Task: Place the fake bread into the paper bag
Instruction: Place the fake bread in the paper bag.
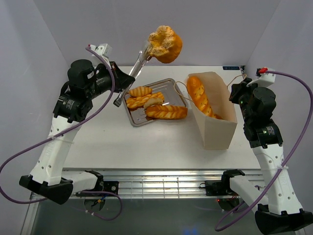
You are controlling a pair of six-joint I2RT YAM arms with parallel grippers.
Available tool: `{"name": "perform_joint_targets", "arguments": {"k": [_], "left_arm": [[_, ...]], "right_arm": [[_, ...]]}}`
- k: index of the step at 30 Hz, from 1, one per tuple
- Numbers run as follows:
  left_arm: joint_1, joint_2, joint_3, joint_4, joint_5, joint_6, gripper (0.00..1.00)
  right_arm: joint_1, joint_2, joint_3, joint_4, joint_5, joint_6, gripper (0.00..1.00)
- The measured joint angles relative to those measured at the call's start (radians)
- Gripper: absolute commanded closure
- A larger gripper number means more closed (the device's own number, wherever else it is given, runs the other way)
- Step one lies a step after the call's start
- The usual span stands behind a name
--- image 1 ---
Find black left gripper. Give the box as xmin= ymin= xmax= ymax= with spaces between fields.
xmin=86 ymin=62 xmax=136 ymax=99

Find silver metal tongs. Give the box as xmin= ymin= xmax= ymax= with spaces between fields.
xmin=113 ymin=41 xmax=152 ymax=107

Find cream paper bag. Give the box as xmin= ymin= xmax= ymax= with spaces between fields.
xmin=181 ymin=71 xmax=237 ymax=150

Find long fake baguette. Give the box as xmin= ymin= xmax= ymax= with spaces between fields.
xmin=186 ymin=76 xmax=222 ymax=119

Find round sesame fake bread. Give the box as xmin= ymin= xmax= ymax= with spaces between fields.
xmin=148 ymin=25 xmax=183 ymax=64

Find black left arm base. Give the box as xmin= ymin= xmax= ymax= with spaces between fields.
xmin=75 ymin=181 xmax=119 ymax=197

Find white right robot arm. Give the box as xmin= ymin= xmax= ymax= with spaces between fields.
xmin=221 ymin=78 xmax=313 ymax=235

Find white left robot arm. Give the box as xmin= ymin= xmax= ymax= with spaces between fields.
xmin=19 ymin=59 xmax=135 ymax=205

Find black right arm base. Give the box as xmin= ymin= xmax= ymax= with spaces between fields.
xmin=199 ymin=180 xmax=232 ymax=196

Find small striped fake bread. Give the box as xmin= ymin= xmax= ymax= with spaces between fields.
xmin=129 ymin=86 xmax=152 ymax=97

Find twisted fake bread middle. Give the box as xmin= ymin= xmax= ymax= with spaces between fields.
xmin=126 ymin=92 xmax=164 ymax=109

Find twisted fake bread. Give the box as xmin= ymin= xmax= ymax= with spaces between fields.
xmin=145 ymin=105 xmax=188 ymax=120
xmin=126 ymin=92 xmax=164 ymax=109

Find pale shell fake bread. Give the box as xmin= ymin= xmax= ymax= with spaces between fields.
xmin=143 ymin=97 xmax=164 ymax=109

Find twisted fake bread front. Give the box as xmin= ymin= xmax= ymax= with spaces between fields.
xmin=145 ymin=105 xmax=188 ymax=120

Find silver metal tray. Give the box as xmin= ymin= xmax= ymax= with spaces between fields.
xmin=123 ymin=78 xmax=188 ymax=127

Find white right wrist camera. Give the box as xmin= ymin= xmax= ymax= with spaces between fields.
xmin=247 ymin=67 xmax=276 ymax=88

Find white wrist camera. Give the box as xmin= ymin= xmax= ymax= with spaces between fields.
xmin=88 ymin=43 xmax=112 ymax=66
xmin=247 ymin=67 xmax=276 ymax=88

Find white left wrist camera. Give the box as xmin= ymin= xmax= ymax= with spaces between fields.
xmin=88 ymin=43 xmax=112 ymax=66

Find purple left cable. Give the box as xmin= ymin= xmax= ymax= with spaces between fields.
xmin=0 ymin=45 xmax=123 ymax=221

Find purple cable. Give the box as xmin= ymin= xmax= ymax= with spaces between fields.
xmin=214 ymin=70 xmax=313 ymax=232
xmin=0 ymin=45 xmax=123 ymax=221

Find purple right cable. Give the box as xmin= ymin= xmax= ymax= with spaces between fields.
xmin=214 ymin=70 xmax=313 ymax=232

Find aluminium frame rail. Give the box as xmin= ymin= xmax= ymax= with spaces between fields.
xmin=30 ymin=168 xmax=269 ymax=200

